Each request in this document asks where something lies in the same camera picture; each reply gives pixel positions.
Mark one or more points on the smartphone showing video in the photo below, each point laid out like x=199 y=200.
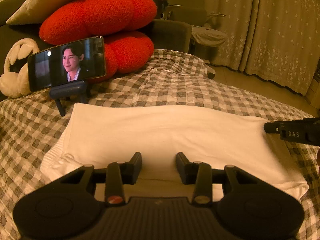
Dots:
x=75 y=61

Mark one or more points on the red puffy cushion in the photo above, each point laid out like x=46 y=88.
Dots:
x=125 y=52
x=85 y=18

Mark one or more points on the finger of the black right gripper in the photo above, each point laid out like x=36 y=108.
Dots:
x=272 y=127

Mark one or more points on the grey star pattern curtain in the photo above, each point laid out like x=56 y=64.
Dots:
x=277 y=40

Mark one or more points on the dark green sofa backrest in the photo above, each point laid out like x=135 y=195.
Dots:
x=10 y=34

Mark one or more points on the grey white checkered bedspread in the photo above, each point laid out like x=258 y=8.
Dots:
x=31 y=125

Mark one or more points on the cream plush toy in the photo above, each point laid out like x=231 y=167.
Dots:
x=15 y=80

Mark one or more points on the black phone stand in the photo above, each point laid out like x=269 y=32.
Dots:
x=79 y=88

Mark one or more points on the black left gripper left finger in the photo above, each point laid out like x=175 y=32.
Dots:
x=119 y=174

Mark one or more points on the lower red puffy cushion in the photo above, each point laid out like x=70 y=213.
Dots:
x=125 y=52

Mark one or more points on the white swivel office chair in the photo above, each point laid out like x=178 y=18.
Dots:
x=193 y=13

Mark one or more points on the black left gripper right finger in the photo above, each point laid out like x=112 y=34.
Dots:
x=199 y=175

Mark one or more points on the white knit garment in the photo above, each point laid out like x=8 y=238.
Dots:
x=99 y=136

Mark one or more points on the dark green sofa armrest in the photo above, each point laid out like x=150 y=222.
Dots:
x=171 y=35

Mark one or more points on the upper red puffy cushion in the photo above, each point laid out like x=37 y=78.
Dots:
x=85 y=18

